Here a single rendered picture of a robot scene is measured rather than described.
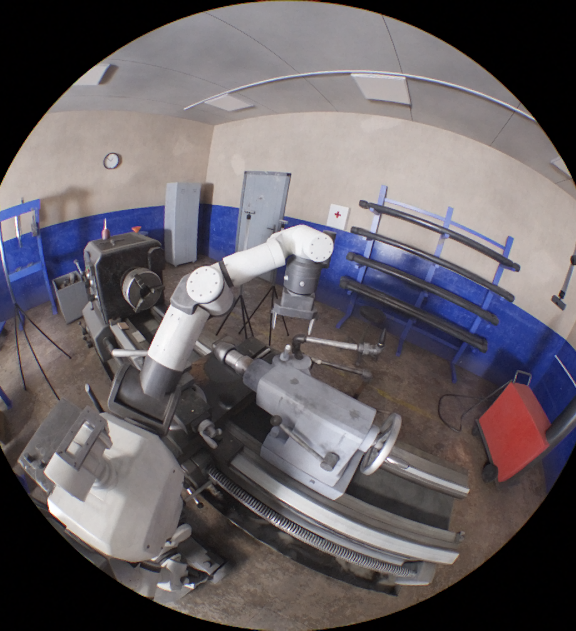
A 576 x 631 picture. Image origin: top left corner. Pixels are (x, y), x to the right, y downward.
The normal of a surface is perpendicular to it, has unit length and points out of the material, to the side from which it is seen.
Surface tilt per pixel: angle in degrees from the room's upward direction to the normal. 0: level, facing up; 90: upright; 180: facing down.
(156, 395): 56
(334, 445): 76
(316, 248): 90
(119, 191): 90
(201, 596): 0
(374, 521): 0
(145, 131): 90
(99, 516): 1
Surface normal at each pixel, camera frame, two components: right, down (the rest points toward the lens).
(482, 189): -0.55, 0.34
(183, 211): 0.83, 0.40
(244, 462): -0.18, -0.49
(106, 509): 0.17, -0.86
